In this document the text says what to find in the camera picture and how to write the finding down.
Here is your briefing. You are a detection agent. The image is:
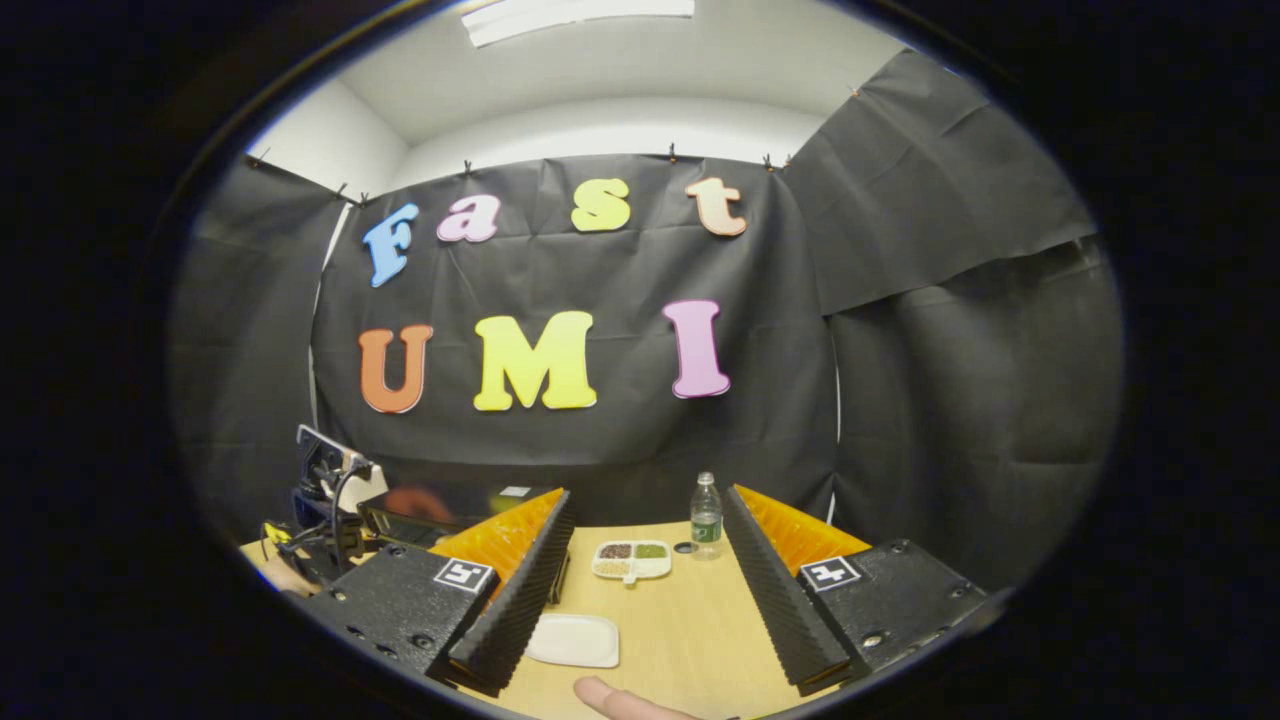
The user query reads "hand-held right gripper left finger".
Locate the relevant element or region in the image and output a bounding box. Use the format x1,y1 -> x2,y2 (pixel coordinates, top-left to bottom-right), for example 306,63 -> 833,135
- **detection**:
300,488 -> 578,698

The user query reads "clear plastic water bottle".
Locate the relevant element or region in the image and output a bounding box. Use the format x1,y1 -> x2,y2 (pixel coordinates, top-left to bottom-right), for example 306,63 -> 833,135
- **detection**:
690,472 -> 723,561

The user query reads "black electric oven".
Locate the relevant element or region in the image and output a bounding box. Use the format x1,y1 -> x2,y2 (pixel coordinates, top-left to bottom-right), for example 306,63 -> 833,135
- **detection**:
358,485 -> 573,606

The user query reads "white divided dish with grains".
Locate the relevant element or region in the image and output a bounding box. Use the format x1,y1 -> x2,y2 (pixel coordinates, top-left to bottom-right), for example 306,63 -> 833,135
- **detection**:
591,540 -> 673,586

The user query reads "large ceiling light panel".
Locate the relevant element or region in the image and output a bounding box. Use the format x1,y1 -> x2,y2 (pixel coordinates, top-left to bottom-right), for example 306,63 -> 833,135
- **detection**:
460,0 -> 696,48

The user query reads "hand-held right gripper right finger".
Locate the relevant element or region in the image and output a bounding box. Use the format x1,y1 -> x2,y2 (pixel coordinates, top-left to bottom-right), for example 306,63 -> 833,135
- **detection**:
722,484 -> 1001,698

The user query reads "white rectangular plate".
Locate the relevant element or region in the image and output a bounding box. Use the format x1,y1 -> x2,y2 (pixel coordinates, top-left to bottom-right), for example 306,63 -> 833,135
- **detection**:
525,613 -> 621,669

